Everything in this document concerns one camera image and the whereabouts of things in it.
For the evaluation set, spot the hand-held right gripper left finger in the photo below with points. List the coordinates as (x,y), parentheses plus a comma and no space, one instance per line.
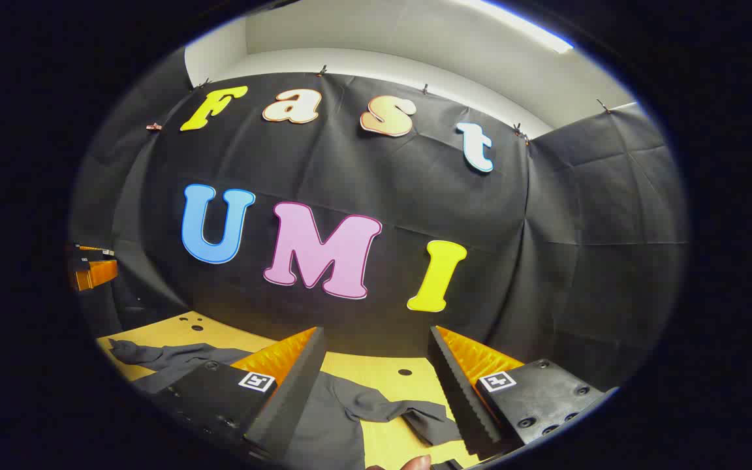
(291,398)

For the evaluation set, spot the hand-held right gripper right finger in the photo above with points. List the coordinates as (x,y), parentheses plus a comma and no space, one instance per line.
(464,398)

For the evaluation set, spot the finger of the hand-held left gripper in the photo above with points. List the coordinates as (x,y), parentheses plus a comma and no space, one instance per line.
(96,273)

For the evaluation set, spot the grey collared shirt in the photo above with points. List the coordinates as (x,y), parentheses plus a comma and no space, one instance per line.
(330,418)

